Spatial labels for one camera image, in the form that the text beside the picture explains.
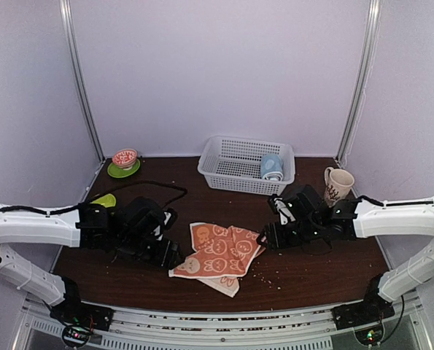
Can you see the right aluminium frame post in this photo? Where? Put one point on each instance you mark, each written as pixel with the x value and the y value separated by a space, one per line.
pixel 358 97

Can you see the orange bunny towel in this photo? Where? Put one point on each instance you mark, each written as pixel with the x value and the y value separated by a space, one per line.
pixel 222 255

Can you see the beige mug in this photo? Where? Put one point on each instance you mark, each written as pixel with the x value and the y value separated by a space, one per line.
pixel 338 184

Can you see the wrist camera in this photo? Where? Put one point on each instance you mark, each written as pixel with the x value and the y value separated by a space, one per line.
pixel 146 219
pixel 295 204

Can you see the aluminium frame post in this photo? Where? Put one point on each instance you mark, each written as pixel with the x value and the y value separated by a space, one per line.
pixel 358 97
pixel 79 82

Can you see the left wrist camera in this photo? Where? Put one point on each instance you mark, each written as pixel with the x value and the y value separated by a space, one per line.
pixel 146 219

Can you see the aluminium front rail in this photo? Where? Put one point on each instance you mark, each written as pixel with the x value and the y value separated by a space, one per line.
pixel 301 328

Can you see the blue patterned towel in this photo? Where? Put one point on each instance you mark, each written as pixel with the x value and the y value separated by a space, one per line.
pixel 271 168

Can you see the white plastic basket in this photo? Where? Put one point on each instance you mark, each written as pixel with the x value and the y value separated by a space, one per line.
pixel 234 164

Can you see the green plate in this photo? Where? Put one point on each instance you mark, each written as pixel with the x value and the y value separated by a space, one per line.
pixel 121 173

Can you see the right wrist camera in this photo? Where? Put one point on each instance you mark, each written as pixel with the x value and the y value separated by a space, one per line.
pixel 295 204

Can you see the left aluminium frame post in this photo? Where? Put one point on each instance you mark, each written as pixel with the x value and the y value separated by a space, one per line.
pixel 79 82

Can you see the red patterned bowl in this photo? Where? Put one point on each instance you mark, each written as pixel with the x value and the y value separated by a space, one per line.
pixel 125 158

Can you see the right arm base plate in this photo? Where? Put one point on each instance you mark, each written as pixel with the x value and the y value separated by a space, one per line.
pixel 366 320

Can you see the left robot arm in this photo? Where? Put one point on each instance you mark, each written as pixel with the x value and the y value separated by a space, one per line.
pixel 83 226

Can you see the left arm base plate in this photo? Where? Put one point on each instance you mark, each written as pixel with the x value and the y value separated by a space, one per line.
pixel 79 325

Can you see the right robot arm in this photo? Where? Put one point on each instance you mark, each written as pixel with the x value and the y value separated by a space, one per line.
pixel 364 217

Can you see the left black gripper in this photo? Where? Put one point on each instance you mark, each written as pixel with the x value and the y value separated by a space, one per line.
pixel 165 257

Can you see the small green bowl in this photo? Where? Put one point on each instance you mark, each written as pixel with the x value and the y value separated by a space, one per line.
pixel 107 201

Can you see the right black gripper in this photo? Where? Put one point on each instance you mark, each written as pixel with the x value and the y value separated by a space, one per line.
pixel 275 240

